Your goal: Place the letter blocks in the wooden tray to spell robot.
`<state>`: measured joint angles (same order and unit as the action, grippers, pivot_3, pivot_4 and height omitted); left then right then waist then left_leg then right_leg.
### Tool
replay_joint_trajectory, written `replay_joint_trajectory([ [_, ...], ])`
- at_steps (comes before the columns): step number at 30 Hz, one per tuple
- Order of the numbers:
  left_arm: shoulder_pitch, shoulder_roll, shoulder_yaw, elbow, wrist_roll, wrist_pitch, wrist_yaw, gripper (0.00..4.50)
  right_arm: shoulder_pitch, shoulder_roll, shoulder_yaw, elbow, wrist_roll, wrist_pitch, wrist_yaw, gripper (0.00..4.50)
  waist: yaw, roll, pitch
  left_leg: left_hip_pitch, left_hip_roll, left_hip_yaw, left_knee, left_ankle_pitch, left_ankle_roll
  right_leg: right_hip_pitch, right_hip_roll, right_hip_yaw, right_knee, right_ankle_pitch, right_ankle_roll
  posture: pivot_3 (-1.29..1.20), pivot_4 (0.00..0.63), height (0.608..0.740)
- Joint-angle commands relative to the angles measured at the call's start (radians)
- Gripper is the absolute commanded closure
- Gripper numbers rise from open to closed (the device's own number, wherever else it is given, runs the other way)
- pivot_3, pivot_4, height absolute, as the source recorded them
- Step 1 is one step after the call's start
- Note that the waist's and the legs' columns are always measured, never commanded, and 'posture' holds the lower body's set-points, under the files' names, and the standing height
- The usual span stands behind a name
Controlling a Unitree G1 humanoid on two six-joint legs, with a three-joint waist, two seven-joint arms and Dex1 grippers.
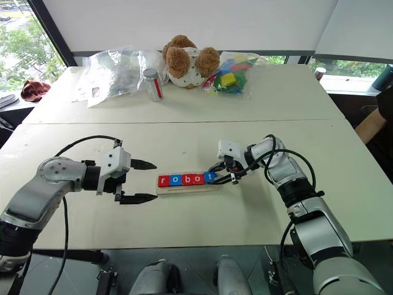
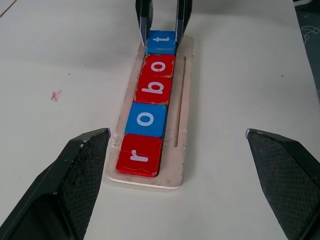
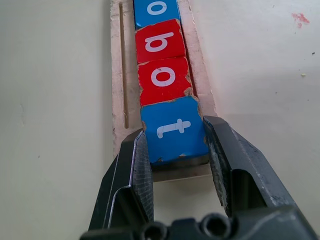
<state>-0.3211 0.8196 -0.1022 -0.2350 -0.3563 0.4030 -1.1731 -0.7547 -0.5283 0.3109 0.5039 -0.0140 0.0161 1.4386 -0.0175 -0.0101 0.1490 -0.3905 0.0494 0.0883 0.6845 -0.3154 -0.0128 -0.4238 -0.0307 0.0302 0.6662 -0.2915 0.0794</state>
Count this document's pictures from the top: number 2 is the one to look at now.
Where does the red tile o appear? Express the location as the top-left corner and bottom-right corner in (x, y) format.
(140, 53), (176, 79)

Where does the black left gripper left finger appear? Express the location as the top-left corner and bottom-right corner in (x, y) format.
(0, 128), (112, 240)

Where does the blue tile letter t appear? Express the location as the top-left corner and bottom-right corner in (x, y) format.
(145, 30), (177, 55)

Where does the blue tile letter o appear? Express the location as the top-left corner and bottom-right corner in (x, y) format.
(124, 101), (168, 138)

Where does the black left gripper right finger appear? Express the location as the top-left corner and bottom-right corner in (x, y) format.
(245, 128), (320, 240)

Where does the thin white cord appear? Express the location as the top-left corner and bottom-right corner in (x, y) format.
(301, 24), (320, 45)

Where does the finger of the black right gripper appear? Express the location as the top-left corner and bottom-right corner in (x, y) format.
(175, 0), (193, 50)
(135, 0), (154, 49)

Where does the white wooden letter tray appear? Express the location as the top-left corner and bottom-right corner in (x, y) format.
(106, 34), (195, 190)

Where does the red tile letter b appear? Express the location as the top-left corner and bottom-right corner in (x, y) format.
(134, 74), (173, 105)

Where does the red tile letter r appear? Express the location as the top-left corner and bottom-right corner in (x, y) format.
(115, 134), (163, 178)

